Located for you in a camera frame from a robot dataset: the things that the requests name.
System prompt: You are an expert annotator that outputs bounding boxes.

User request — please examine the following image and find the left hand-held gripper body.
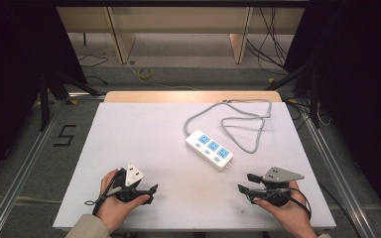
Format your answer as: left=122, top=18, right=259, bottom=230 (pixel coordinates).
left=113, top=163, right=147, bottom=203

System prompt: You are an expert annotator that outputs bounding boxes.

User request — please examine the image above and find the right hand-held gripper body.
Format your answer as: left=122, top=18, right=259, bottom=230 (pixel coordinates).
left=259, top=166, right=306, bottom=208

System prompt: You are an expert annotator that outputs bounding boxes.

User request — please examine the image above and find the person's left hand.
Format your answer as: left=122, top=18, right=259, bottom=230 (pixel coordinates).
left=96, top=169, right=151, bottom=233

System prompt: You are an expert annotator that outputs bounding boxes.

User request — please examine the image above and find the person's right hand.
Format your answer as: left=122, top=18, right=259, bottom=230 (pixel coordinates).
left=252, top=180, right=313, bottom=234

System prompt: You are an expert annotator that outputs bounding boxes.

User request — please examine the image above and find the white power strip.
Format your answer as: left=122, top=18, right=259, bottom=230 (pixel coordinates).
left=185, top=129, right=234, bottom=172

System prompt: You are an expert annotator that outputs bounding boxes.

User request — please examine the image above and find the black metal stand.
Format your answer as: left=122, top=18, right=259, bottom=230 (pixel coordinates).
left=263, top=60, right=322, bottom=130
left=37, top=68, right=103, bottom=133

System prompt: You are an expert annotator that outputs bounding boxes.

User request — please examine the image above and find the yellow tape roll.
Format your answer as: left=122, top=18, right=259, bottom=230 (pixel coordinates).
left=136, top=67, right=154, bottom=80

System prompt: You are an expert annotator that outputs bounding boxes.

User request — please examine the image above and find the light wooden desk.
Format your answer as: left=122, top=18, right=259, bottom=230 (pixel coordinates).
left=56, top=6, right=306, bottom=65

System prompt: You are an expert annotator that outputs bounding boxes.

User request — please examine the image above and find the black left gripper strap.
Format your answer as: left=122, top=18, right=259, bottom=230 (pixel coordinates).
left=83, top=170, right=127, bottom=216

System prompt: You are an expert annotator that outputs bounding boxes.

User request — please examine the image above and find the black gripper strap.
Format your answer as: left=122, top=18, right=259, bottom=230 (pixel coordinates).
left=277, top=186, right=313, bottom=221
left=83, top=170, right=127, bottom=216

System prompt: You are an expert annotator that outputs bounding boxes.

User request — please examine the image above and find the black right gripper strap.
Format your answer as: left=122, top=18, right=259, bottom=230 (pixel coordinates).
left=277, top=186, right=313, bottom=221

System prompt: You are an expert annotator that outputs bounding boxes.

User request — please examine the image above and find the grey power strip cable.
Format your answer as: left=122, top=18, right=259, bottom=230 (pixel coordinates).
left=183, top=98, right=273, bottom=155

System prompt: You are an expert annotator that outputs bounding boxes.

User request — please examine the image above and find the aluminium floor rail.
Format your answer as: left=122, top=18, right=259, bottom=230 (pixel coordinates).
left=0, top=98, right=67, bottom=238
left=301, top=112, right=379, bottom=238

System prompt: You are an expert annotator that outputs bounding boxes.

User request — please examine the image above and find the black floor cable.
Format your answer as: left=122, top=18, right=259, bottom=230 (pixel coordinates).
left=77, top=53, right=110, bottom=69
left=317, top=180, right=362, bottom=238

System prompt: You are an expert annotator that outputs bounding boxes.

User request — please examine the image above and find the white floor cable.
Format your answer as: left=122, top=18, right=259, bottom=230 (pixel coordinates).
left=126, top=62, right=200, bottom=91

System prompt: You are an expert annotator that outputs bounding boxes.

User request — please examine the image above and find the bundle of black cables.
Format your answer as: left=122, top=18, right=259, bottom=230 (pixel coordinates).
left=245, top=7, right=292, bottom=76

